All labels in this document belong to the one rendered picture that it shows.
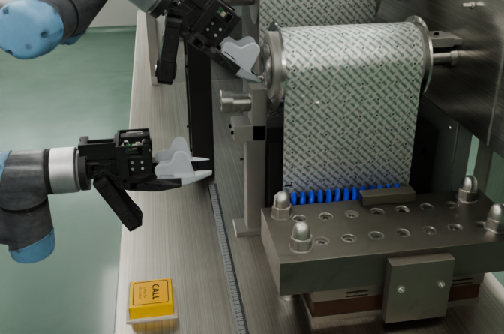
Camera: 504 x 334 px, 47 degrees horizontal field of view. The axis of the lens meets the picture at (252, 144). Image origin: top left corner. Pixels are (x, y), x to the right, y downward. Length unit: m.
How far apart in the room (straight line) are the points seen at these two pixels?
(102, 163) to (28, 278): 1.76
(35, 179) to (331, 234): 0.47
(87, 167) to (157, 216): 0.31
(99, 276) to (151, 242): 1.47
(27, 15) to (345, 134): 0.54
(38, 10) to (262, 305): 0.57
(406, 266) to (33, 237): 0.60
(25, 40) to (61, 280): 1.92
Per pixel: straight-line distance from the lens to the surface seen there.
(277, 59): 0.96
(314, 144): 1.01
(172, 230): 1.20
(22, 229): 1.03
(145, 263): 1.11
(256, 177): 1.11
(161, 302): 0.98
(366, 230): 0.96
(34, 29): 0.80
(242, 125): 1.05
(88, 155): 0.97
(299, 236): 0.88
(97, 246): 2.81
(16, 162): 0.99
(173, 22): 0.93
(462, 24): 1.09
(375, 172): 1.07
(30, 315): 2.51
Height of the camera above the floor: 1.55
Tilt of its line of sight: 25 degrees down
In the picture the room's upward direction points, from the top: straight up
